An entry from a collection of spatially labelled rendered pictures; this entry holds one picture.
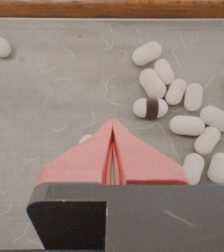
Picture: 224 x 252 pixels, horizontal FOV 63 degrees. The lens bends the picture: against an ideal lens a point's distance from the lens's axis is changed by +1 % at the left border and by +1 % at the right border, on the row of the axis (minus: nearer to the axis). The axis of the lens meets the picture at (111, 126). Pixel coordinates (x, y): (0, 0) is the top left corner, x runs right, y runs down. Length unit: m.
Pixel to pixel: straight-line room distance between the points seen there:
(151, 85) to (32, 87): 0.14
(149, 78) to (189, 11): 0.11
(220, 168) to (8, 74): 0.26
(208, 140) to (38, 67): 0.21
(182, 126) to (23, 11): 0.24
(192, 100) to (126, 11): 0.14
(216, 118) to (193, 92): 0.04
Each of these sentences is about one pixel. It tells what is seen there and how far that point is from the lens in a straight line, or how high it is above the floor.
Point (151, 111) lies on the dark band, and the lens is 0.20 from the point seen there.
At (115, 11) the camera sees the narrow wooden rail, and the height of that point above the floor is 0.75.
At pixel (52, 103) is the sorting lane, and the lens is 0.23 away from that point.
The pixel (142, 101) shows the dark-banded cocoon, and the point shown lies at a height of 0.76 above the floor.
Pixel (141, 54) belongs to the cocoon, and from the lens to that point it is 0.22.
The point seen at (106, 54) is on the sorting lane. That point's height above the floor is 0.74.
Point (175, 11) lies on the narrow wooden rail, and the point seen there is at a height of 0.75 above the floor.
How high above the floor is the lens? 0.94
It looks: 76 degrees down
